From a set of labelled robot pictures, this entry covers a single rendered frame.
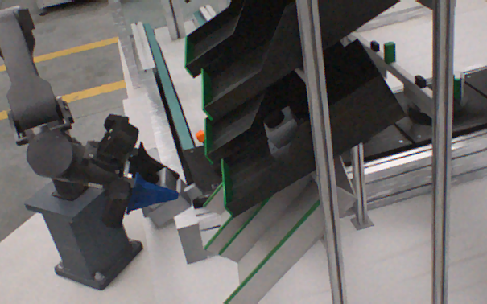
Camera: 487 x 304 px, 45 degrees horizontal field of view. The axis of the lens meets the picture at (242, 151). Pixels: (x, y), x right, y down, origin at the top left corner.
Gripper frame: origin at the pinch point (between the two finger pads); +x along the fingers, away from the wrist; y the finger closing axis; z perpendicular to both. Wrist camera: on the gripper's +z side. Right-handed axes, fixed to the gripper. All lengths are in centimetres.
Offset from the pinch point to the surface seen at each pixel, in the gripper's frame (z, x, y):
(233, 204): 3.5, 10.6, -6.4
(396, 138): -2, 54, 40
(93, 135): -153, -15, 252
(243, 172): 3.3, 12.9, 2.7
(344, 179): 8.9, 26.9, -1.5
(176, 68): -33, 9, 116
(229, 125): 3.0, 11.6, 17.2
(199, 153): -23, 14, 49
